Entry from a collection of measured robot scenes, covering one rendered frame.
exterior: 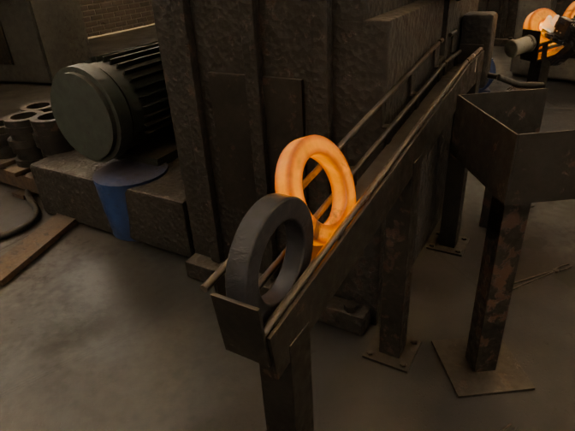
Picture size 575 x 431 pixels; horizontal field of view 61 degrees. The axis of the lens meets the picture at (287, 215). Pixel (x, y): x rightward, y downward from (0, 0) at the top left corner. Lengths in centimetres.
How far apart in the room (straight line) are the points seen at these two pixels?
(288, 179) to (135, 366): 91
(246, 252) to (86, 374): 101
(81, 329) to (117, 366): 23
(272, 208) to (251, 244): 6
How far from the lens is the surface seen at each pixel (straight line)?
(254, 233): 60
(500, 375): 145
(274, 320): 66
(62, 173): 225
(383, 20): 116
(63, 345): 167
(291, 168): 75
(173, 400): 139
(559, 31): 200
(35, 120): 248
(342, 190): 87
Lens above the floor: 102
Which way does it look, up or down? 29 degrees down
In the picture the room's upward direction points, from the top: 4 degrees counter-clockwise
